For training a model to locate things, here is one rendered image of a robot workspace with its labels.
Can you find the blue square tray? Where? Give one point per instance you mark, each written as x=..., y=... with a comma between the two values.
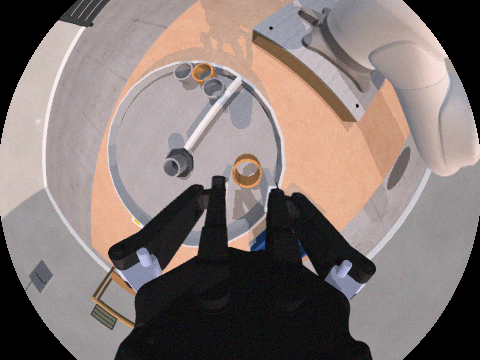
x=259, y=244

